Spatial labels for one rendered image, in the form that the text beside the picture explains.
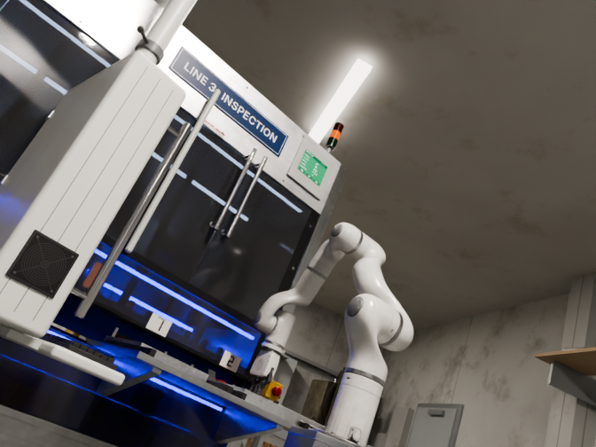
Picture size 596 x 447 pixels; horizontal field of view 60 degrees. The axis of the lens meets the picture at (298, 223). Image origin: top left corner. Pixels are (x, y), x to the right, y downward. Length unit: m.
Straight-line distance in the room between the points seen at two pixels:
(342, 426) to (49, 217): 0.92
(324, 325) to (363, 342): 8.28
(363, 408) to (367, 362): 0.13
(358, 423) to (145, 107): 1.02
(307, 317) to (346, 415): 8.25
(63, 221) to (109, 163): 0.18
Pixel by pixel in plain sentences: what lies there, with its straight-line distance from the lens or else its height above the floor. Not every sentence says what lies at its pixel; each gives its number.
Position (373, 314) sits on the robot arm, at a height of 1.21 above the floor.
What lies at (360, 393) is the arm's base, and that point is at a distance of 1.51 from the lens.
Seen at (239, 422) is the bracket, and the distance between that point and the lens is 2.05.
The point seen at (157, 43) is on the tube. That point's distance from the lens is 1.78.
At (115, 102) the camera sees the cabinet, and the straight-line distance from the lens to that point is 1.42.
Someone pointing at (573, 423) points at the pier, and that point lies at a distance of 5.43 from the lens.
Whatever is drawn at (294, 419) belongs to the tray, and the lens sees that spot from 1.88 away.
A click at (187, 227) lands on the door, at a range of 2.05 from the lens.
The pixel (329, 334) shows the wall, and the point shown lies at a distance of 9.82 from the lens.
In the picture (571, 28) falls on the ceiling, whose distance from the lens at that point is 3.54.
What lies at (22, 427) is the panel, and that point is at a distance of 1.90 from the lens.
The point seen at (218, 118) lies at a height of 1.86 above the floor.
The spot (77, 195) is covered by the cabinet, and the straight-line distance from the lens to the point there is 1.34.
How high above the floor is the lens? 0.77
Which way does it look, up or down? 23 degrees up
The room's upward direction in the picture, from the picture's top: 23 degrees clockwise
